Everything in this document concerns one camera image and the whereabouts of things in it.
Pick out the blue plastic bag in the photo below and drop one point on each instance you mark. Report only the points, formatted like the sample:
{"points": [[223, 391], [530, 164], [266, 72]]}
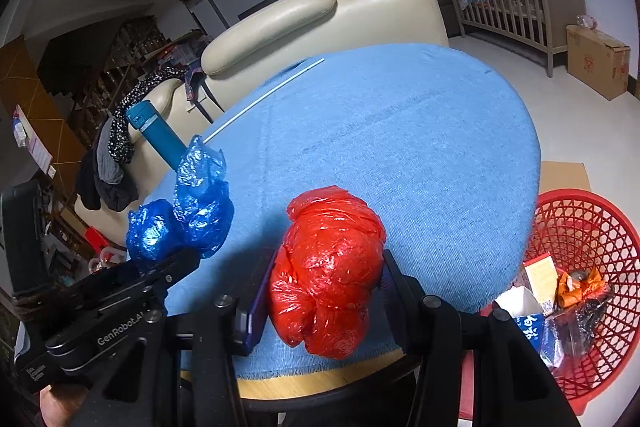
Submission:
{"points": [[200, 202]]}

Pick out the beige box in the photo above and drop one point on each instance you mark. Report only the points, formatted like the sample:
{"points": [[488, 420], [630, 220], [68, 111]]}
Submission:
{"points": [[542, 277]]}

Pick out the flat cardboard sheet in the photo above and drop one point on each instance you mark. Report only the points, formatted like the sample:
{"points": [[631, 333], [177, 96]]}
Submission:
{"points": [[565, 177]]}

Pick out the round wooden table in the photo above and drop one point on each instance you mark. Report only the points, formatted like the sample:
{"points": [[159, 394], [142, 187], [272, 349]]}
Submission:
{"points": [[300, 387]]}

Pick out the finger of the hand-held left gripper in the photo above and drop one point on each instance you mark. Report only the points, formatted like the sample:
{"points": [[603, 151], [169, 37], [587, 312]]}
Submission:
{"points": [[167, 269]]}

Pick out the red plastic bag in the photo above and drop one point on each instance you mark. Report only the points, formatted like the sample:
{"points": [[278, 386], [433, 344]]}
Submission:
{"points": [[325, 272]]}

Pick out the red plastic mesh basket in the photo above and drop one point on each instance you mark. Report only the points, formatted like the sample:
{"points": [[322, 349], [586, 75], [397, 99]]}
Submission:
{"points": [[585, 227]]}

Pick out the thin white stick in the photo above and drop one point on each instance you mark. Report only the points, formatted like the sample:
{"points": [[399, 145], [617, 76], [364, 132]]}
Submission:
{"points": [[265, 99]]}

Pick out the brown cardboard box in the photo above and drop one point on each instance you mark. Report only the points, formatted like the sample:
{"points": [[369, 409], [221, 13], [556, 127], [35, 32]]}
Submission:
{"points": [[595, 62]]}

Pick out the dark plastic bag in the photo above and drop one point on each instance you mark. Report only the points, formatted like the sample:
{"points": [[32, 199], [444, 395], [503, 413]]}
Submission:
{"points": [[587, 322]]}

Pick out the black dotted garment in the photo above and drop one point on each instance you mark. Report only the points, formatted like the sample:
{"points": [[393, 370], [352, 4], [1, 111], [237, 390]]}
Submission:
{"points": [[120, 132]]}

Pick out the wooden bottle shelf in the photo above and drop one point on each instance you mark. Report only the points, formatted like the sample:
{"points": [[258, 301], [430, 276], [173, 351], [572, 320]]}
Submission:
{"points": [[115, 67]]}

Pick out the wall calendar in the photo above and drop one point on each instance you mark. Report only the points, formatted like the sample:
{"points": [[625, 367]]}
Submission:
{"points": [[30, 142]]}

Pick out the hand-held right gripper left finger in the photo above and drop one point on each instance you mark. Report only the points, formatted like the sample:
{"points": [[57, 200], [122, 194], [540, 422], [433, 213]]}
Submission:
{"points": [[260, 302]]}

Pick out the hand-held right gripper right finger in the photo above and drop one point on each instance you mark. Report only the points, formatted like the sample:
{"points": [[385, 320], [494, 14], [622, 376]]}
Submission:
{"points": [[392, 277]]}

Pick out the blue torn carton box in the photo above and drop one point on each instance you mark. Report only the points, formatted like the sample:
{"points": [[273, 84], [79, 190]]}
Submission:
{"points": [[530, 332]]}

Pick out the clear plastic bag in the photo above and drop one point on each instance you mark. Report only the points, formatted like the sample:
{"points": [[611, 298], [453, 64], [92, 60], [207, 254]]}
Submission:
{"points": [[587, 22]]}

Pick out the patterned garment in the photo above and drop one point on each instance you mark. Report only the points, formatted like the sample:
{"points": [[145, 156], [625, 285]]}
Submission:
{"points": [[192, 82]]}

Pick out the blue tablecloth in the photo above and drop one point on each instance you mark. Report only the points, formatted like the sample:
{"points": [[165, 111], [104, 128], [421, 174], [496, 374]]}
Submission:
{"points": [[400, 132]]}

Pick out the grey garment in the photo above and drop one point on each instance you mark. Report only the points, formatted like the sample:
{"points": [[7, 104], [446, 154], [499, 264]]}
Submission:
{"points": [[107, 167]]}

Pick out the cream leather sofa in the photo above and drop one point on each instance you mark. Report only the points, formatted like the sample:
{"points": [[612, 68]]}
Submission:
{"points": [[390, 12]]}

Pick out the orange wrapper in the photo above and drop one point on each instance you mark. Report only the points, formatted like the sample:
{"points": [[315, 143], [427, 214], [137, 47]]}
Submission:
{"points": [[567, 292]]}

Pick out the teal bottle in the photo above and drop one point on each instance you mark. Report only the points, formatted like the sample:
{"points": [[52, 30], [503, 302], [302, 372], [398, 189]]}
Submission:
{"points": [[155, 132]]}

